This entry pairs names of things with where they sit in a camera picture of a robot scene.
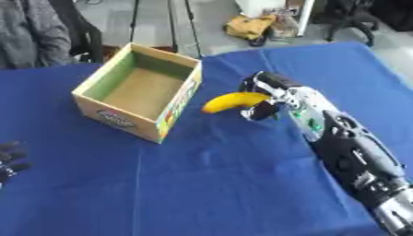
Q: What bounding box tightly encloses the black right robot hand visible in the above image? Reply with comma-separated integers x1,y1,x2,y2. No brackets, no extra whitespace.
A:
237,71,303,122

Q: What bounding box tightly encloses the person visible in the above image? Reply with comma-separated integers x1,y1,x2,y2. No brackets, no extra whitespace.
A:
0,0,75,70

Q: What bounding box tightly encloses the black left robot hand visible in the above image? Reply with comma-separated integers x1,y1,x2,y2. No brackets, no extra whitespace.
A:
0,140,32,187

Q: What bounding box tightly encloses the tan cardboard box green inside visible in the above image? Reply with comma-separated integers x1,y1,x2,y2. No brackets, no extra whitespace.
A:
71,41,204,145

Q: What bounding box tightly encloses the yellow toy banana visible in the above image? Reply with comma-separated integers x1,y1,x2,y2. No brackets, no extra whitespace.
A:
200,91,273,114

